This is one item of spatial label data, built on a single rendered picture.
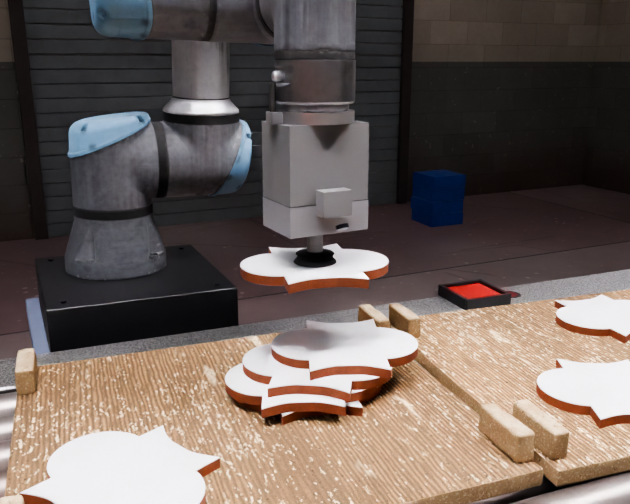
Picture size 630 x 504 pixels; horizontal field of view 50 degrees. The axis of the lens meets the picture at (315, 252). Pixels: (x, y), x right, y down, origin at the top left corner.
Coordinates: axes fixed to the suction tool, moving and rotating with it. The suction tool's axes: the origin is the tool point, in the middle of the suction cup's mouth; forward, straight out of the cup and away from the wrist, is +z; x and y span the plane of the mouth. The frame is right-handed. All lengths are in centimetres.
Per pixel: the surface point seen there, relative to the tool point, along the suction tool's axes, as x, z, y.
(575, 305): 0.3, 10.2, 38.7
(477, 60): 445, -22, 403
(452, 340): 0.5, 11.3, 18.7
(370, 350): -5.3, 7.1, 3.4
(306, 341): -0.3, 7.1, -1.2
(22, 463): -3.2, 11.3, -28.9
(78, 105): 461, 9, 51
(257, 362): -0.6, 8.1, -6.7
